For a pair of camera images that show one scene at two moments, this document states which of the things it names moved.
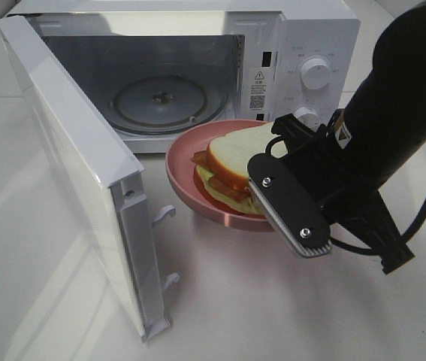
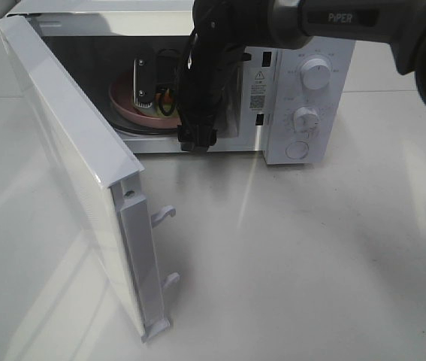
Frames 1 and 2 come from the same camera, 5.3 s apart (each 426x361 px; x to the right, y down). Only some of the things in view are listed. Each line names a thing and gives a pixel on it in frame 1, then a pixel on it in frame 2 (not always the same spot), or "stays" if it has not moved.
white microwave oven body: (159, 68) stays
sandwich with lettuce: (222, 168) → (164, 104)
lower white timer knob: (309, 116) stays
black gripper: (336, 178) → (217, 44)
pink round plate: (188, 183) → (122, 100)
